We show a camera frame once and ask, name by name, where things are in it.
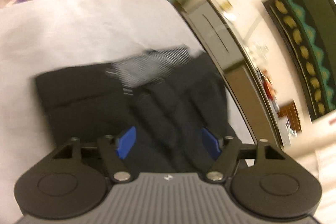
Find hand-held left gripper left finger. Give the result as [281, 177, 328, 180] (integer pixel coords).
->
[52, 126, 137, 184]

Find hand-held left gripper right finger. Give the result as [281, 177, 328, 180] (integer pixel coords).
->
[199, 127, 286, 184]

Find black pants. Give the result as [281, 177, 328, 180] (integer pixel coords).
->
[35, 44, 237, 174]

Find grey woven belt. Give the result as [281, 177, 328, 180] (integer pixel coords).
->
[106, 45, 191, 96]

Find grey storage basket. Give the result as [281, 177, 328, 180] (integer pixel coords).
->
[280, 118, 297, 146]

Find red fruit plate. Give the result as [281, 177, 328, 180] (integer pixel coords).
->
[262, 70, 279, 104]

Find brown wooden board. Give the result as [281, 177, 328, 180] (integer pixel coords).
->
[278, 100, 301, 131]

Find cluster of glass cups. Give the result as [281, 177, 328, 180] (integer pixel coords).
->
[245, 42, 269, 59]

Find grey brown sideboard cabinet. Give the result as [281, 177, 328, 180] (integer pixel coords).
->
[181, 0, 285, 148]

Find white cable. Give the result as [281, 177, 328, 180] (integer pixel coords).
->
[247, 15, 260, 38]

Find black green yellow wall hanging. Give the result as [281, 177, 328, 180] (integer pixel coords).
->
[262, 0, 336, 122]

